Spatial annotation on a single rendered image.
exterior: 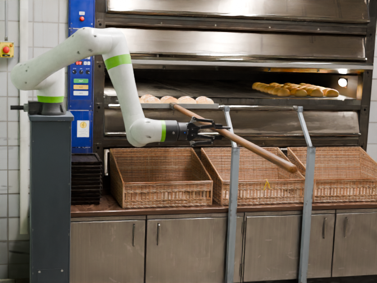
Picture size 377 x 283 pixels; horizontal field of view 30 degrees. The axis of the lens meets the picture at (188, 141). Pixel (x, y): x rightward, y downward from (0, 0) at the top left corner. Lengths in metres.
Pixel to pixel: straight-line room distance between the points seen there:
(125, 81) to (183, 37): 1.55
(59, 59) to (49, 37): 1.36
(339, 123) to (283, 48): 0.68
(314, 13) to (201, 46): 0.81
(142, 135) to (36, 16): 1.71
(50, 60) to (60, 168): 0.56
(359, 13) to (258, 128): 1.04
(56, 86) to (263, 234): 1.69
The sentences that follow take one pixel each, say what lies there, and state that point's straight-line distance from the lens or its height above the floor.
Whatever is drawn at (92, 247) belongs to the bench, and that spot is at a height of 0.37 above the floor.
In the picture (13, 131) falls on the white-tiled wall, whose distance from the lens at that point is 4.49.
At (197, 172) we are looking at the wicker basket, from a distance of 4.50.
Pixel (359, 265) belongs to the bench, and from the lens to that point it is 4.70.
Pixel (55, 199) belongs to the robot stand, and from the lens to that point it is 3.43.
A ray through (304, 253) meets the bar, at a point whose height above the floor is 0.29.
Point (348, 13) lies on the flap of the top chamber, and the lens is 4.97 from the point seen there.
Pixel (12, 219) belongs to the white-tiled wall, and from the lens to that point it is 4.61.
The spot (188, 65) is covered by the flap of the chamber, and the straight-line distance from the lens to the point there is 4.46.
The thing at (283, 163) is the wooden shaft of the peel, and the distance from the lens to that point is 2.38.
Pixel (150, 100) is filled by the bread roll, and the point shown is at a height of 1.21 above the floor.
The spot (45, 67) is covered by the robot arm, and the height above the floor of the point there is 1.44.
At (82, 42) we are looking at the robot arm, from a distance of 2.99.
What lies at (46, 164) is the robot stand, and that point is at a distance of 3.39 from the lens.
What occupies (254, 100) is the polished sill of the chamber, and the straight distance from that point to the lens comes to 4.75.
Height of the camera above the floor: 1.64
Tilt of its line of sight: 9 degrees down
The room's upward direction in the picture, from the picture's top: 2 degrees clockwise
